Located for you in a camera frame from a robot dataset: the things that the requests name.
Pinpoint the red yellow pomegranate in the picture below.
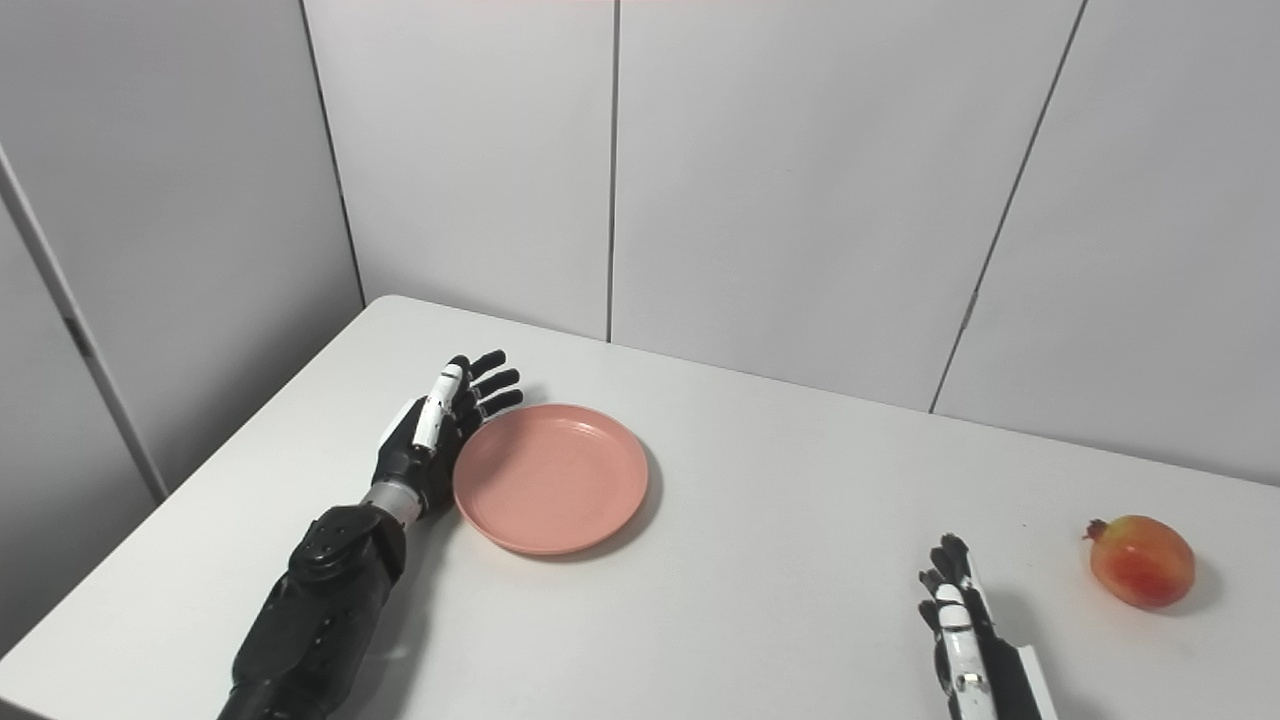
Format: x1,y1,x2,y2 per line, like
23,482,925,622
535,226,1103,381
1082,515,1197,609

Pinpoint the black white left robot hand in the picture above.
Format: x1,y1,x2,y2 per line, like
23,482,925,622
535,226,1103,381
372,350,524,517

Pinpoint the pink round plate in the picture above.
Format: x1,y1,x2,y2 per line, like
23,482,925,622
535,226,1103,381
452,403,649,556

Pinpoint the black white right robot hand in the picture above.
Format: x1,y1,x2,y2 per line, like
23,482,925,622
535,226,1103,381
918,533,1060,720

